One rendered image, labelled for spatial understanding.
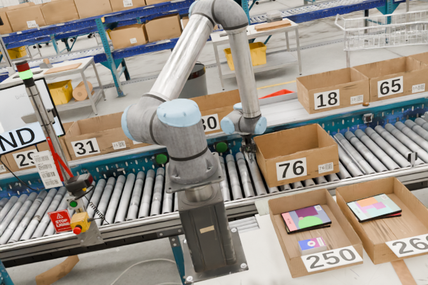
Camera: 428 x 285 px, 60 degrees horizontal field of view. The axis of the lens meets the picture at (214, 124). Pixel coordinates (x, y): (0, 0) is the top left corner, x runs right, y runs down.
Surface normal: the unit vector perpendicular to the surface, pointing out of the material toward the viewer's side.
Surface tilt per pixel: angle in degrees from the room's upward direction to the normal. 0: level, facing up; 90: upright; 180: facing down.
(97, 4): 90
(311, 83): 89
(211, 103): 89
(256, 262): 0
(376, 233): 2
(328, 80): 90
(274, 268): 0
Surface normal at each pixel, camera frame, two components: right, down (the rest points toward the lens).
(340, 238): -0.18, -0.90
